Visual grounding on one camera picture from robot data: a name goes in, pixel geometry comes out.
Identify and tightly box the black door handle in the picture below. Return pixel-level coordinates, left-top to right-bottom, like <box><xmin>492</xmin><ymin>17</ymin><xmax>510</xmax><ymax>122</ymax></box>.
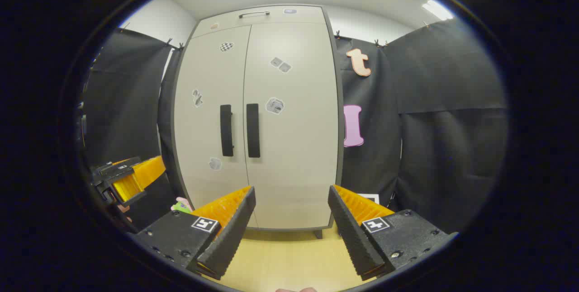
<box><xmin>246</xmin><ymin>104</ymin><xmax>261</xmax><ymax>158</ymax></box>
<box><xmin>220</xmin><ymin>104</ymin><xmax>234</xmax><ymax>157</ymax></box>

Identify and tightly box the black backdrop cloth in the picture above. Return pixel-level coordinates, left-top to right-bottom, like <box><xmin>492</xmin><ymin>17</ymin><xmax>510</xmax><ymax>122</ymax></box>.
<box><xmin>81</xmin><ymin>20</ymin><xmax>509</xmax><ymax>235</ymax></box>

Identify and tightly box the small pink toy figure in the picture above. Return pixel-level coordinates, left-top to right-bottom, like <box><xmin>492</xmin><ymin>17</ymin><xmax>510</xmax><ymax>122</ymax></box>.
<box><xmin>171</xmin><ymin>197</ymin><xmax>193</xmax><ymax>214</ymax></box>

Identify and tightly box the ceiling light panel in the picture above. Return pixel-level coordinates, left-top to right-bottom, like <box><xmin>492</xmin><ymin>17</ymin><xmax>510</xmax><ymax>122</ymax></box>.
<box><xmin>422</xmin><ymin>0</ymin><xmax>454</xmax><ymax>21</ymax></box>

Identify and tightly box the grey shoe cabinet door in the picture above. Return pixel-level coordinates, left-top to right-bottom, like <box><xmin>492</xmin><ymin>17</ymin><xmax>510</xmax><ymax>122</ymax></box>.
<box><xmin>243</xmin><ymin>22</ymin><xmax>340</xmax><ymax>229</ymax></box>
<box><xmin>173</xmin><ymin>25</ymin><xmax>252</xmax><ymax>229</ymax></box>

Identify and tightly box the grey double-door shoe cabinet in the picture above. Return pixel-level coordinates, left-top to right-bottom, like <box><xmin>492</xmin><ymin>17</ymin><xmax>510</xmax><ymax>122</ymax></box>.
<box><xmin>171</xmin><ymin>4</ymin><xmax>345</xmax><ymax>240</ymax></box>

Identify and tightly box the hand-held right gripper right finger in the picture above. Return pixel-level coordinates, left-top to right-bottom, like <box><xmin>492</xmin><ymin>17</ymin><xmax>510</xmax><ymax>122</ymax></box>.
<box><xmin>327</xmin><ymin>185</ymin><xmax>458</xmax><ymax>281</ymax></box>

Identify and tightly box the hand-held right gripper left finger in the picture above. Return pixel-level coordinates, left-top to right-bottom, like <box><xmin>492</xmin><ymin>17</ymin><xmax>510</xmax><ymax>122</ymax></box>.
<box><xmin>133</xmin><ymin>186</ymin><xmax>257</xmax><ymax>280</ymax></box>

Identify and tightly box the grey cabinet drawer front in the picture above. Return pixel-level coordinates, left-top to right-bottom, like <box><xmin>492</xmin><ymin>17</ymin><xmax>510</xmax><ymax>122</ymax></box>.
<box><xmin>192</xmin><ymin>5</ymin><xmax>326</xmax><ymax>38</ymax></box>

